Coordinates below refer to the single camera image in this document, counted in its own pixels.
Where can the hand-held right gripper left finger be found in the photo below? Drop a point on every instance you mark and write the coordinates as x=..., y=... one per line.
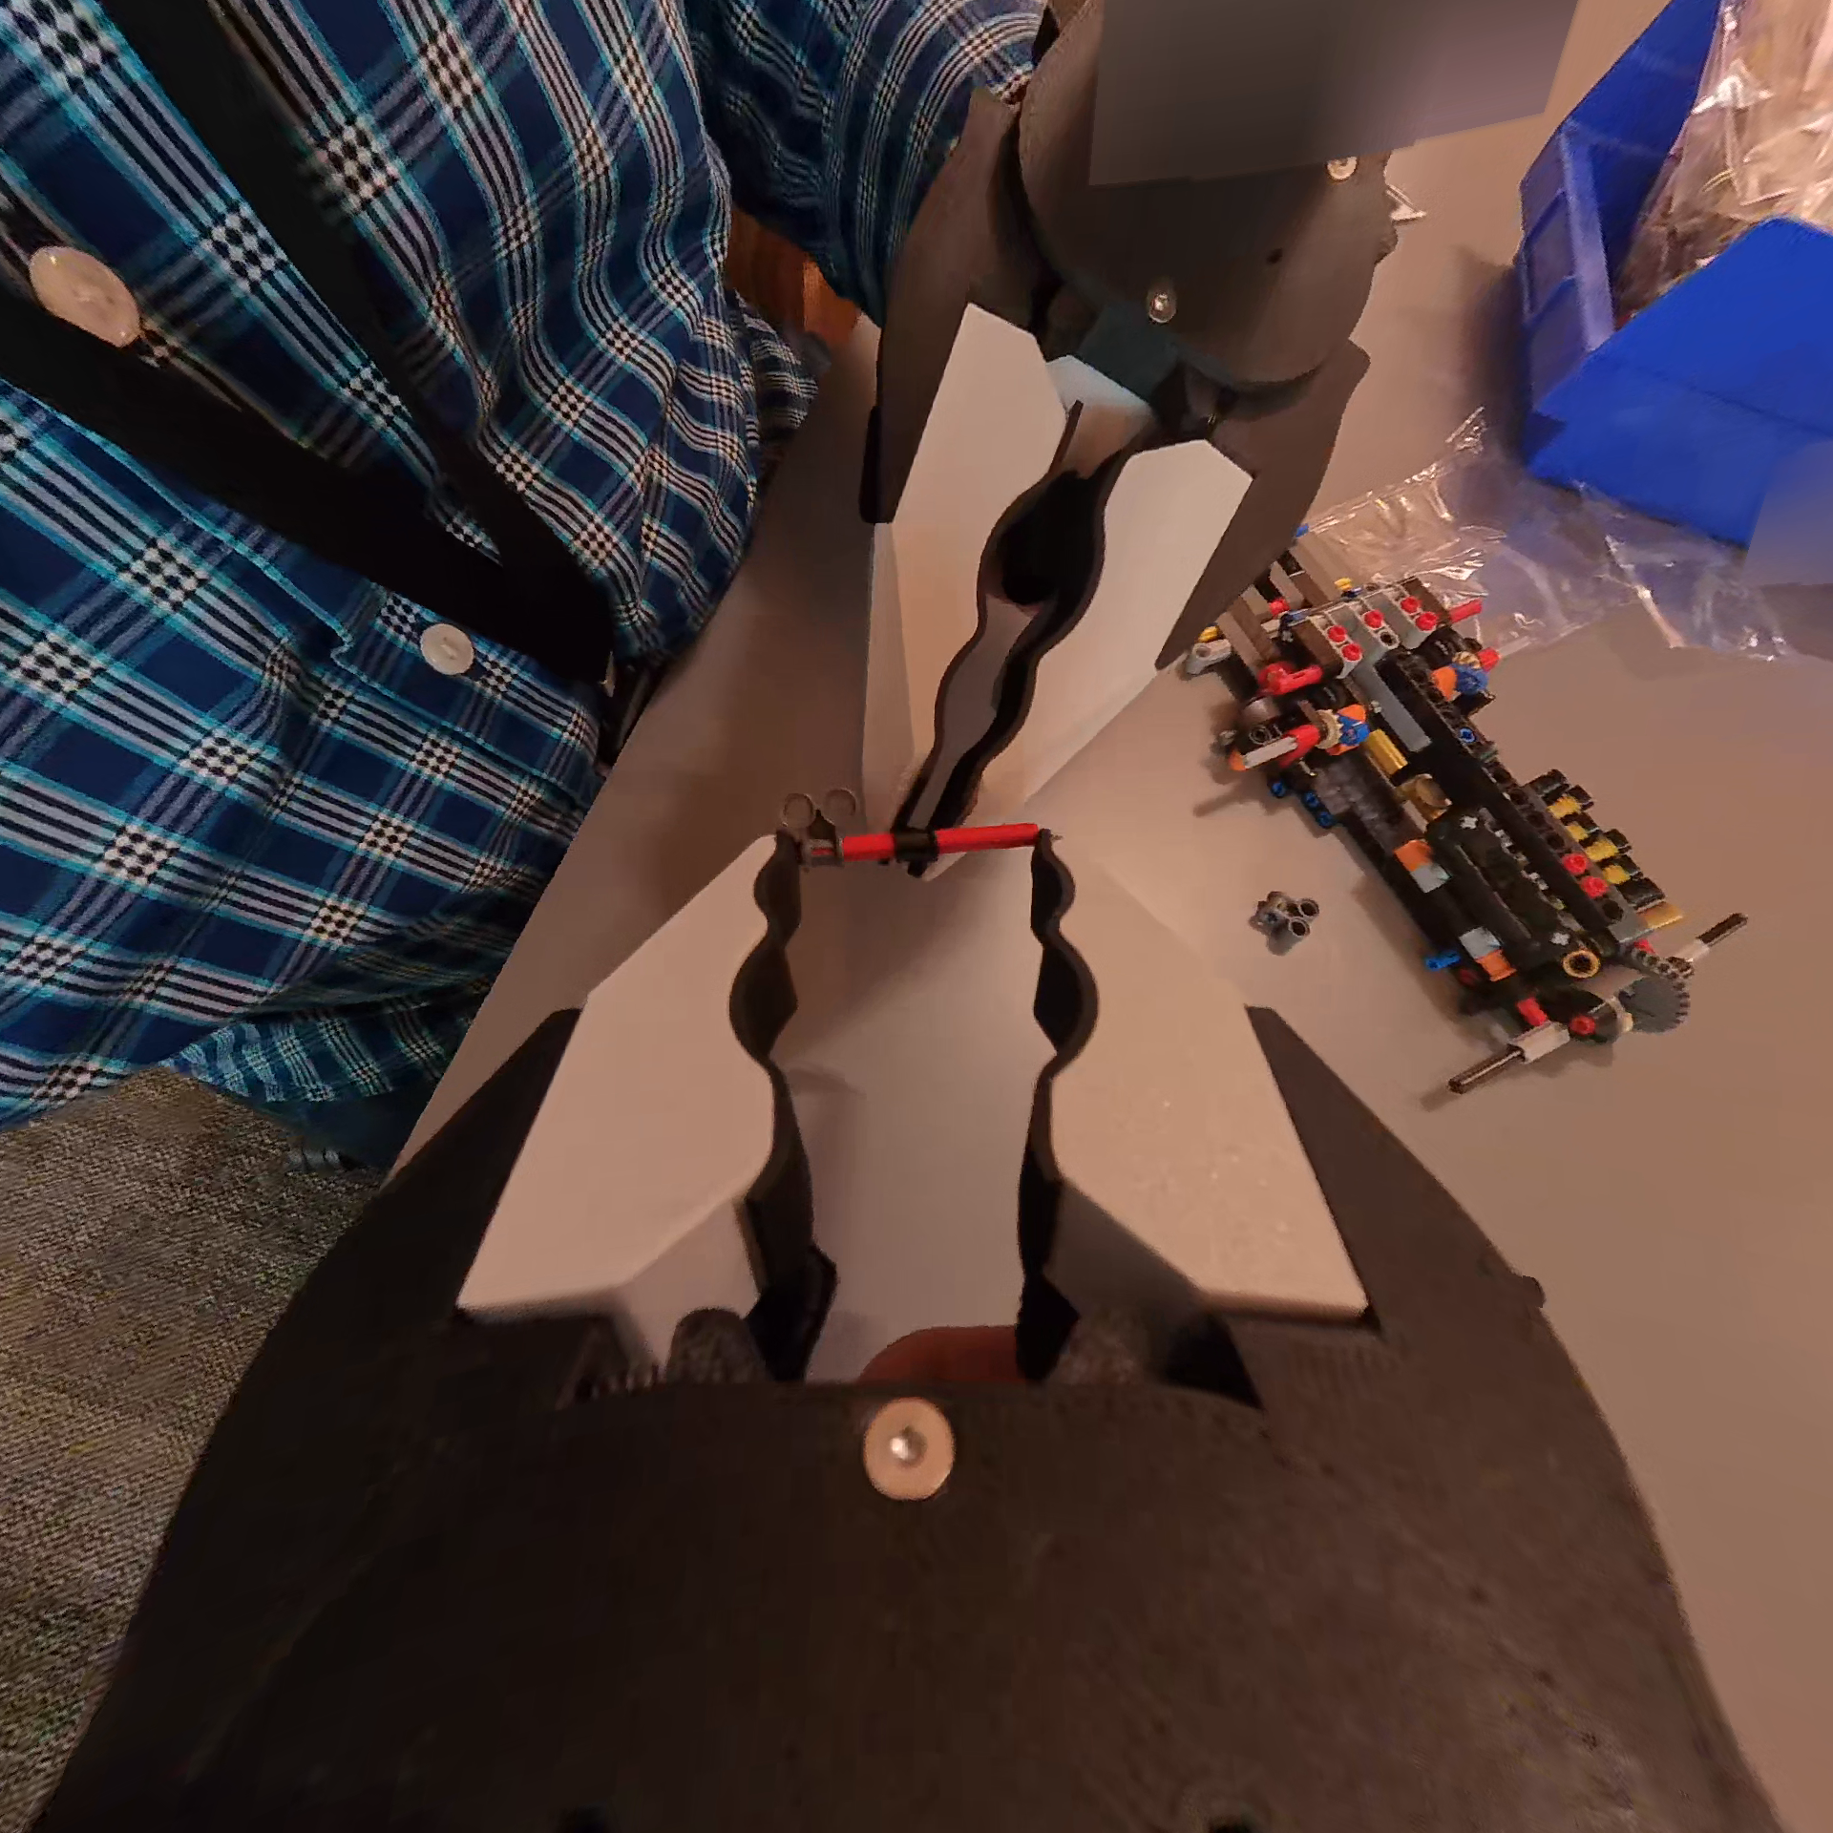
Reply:
x=632, y=1117

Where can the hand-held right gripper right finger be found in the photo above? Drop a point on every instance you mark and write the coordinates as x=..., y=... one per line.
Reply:
x=1202, y=1130

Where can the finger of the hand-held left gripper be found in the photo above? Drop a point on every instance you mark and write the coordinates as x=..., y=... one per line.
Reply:
x=1147, y=573
x=946, y=500

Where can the red axle with black connector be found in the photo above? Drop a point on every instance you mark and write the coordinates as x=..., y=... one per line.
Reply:
x=988, y=833

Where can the multicoloured brick technic assembly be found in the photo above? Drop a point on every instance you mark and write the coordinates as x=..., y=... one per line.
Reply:
x=1488, y=844

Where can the clear plastic bag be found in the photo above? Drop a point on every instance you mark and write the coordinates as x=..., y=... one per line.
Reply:
x=1560, y=573

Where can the small blue plastic bin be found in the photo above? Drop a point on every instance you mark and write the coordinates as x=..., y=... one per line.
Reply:
x=1660, y=416

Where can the person in blue plaid shirt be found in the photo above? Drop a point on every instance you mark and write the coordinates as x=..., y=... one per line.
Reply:
x=287, y=717

